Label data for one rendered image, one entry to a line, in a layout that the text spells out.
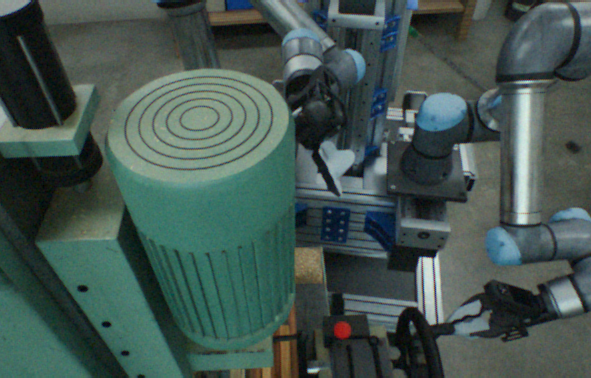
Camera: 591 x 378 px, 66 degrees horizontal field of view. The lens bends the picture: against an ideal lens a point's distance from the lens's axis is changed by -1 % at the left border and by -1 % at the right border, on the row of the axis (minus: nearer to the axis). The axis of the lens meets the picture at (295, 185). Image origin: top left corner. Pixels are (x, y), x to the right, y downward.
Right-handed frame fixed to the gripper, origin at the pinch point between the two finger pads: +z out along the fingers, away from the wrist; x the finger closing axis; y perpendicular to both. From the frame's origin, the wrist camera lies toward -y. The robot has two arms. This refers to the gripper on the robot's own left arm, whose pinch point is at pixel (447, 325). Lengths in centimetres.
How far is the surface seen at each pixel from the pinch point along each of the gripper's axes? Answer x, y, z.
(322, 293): 8.5, -13.3, 21.1
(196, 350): -10, -39, 32
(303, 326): 1.2, -15.6, 25.0
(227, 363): -10.8, -33.4, 30.0
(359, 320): -3.5, -20.1, 11.3
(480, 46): 257, 138, -58
